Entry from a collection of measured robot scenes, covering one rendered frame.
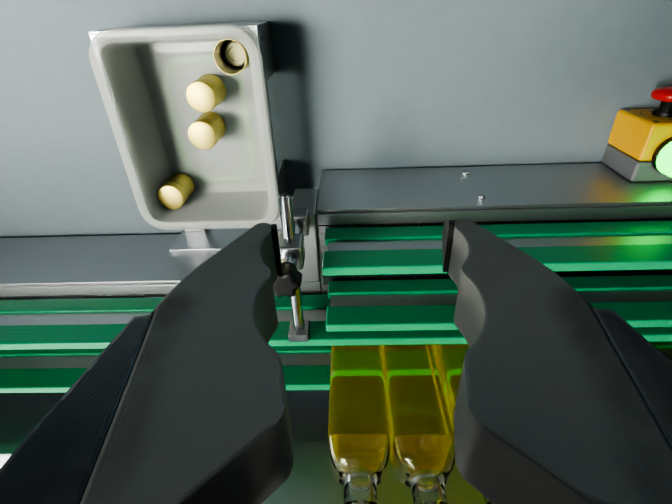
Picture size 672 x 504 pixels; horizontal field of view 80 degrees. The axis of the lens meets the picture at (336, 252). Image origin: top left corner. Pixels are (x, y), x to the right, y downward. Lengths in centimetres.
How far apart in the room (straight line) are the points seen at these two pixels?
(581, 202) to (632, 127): 13
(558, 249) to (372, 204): 20
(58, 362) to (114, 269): 14
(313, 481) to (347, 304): 21
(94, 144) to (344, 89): 34
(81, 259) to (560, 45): 67
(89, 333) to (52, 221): 25
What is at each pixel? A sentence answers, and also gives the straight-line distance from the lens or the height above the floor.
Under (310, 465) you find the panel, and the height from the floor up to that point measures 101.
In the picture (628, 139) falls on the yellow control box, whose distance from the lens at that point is 62.
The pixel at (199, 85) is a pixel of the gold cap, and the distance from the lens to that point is 50.
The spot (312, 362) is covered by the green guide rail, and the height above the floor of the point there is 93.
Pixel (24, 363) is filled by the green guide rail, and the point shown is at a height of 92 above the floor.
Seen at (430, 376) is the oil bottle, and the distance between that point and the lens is 44.
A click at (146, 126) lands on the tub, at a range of 56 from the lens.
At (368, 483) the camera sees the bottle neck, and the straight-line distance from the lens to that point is 39.
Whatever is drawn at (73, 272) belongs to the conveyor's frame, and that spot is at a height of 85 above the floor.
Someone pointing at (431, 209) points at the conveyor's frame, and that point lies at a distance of 47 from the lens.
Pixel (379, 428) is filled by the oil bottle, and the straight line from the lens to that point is 40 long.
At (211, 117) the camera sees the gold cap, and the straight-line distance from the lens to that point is 53.
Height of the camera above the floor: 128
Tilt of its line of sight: 57 degrees down
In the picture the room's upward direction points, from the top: 178 degrees counter-clockwise
